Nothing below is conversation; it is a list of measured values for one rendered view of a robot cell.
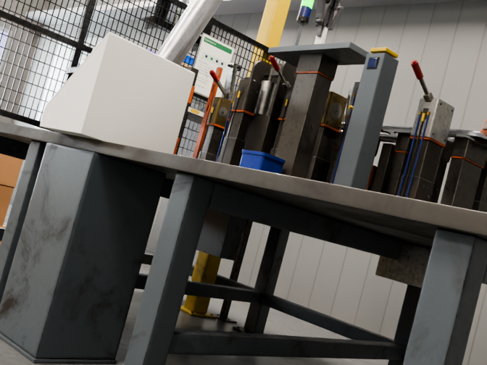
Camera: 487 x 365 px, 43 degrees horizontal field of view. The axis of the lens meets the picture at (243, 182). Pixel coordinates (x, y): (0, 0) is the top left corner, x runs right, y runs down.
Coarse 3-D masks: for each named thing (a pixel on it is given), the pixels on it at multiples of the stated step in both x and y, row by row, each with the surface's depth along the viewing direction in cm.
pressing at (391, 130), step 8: (384, 128) 204; (392, 128) 202; (400, 128) 199; (408, 128) 197; (384, 136) 222; (392, 136) 219; (448, 136) 194; (456, 136) 192; (464, 136) 189; (472, 136) 186; (480, 136) 179; (480, 144) 194
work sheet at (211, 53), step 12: (204, 36) 319; (204, 48) 320; (216, 48) 324; (228, 48) 329; (204, 60) 321; (216, 60) 325; (228, 60) 330; (204, 72) 322; (204, 84) 323; (204, 96) 324; (216, 96) 328
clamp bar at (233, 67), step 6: (228, 66) 263; (234, 66) 264; (240, 66) 266; (228, 72) 265; (234, 72) 264; (228, 78) 265; (234, 78) 264; (228, 84) 265; (234, 84) 265; (228, 90) 264; (228, 96) 264
